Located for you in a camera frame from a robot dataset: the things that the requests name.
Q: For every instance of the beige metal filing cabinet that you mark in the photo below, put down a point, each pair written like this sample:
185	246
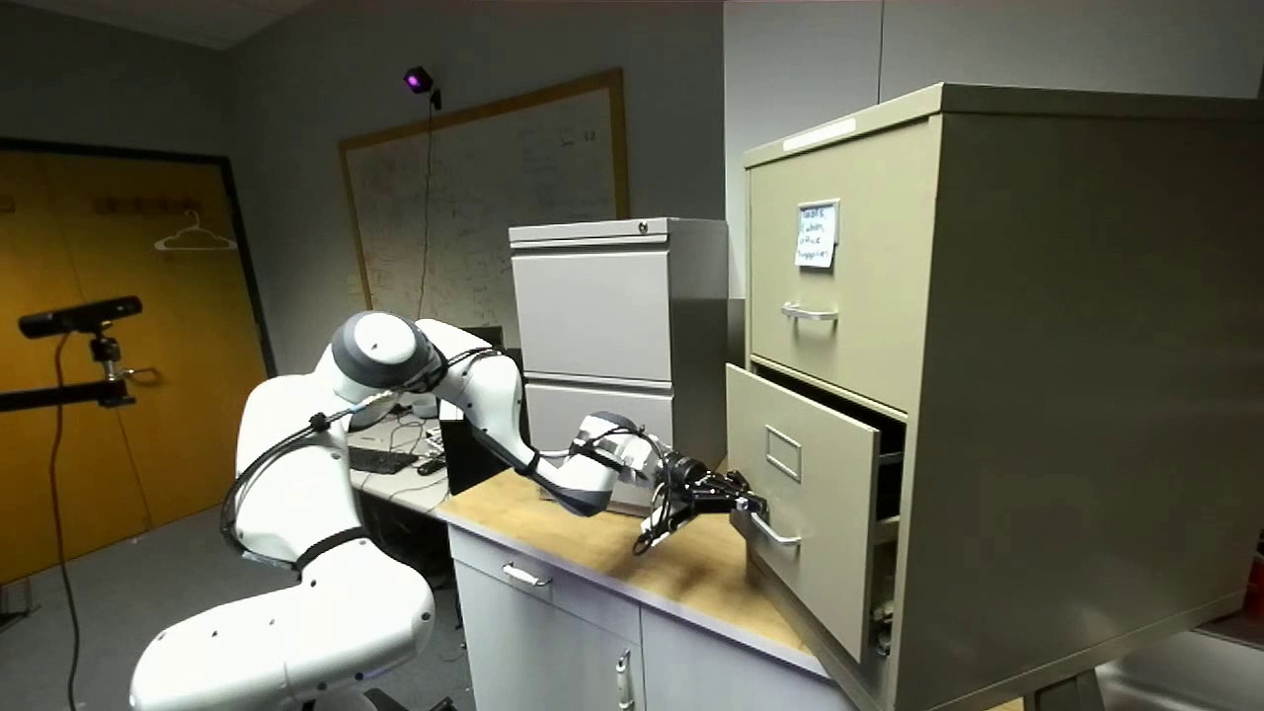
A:
1094	396

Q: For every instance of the black computer mouse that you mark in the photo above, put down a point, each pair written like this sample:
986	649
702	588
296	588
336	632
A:
427	469

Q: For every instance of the black computer case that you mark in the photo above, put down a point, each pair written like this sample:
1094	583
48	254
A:
467	458

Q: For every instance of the white base cabinet wood top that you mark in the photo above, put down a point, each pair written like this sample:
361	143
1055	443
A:
556	644

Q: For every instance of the black keyboard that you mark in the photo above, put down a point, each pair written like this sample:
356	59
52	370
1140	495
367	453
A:
385	458

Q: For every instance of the silver horizontal cabinet pull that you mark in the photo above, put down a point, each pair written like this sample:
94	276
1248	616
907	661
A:
529	576

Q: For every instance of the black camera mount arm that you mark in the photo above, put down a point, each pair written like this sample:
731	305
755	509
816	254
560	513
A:
65	393

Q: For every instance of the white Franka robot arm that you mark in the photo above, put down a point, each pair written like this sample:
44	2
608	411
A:
304	616

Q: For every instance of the white office desk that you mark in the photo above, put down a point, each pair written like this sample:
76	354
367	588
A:
397	492

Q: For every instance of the grey metal filing cabinet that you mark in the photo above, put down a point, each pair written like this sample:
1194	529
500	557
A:
620	301

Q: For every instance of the beige drawer with label frame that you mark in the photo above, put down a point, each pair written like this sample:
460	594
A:
803	525

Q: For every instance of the camera with purple light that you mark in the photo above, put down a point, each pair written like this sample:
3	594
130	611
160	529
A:
421	84

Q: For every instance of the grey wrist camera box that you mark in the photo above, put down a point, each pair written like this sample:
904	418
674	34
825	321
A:
620	443

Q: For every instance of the white paper label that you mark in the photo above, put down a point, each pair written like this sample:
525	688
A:
816	234

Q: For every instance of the beige drawer with paper label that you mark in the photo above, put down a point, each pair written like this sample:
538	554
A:
854	357

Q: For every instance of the silver vertical cabinet pull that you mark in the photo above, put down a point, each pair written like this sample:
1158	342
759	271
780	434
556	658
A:
625	679

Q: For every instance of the yellow door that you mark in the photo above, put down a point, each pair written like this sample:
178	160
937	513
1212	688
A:
132	458

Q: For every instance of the black stereo camera bar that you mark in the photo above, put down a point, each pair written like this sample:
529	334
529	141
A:
81	317

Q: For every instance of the wood framed whiteboard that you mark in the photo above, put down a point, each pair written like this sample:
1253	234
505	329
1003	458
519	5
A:
529	184

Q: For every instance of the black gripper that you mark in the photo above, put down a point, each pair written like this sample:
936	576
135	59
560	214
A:
687	483

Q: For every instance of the metal label holder frame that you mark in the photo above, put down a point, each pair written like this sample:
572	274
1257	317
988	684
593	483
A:
783	453

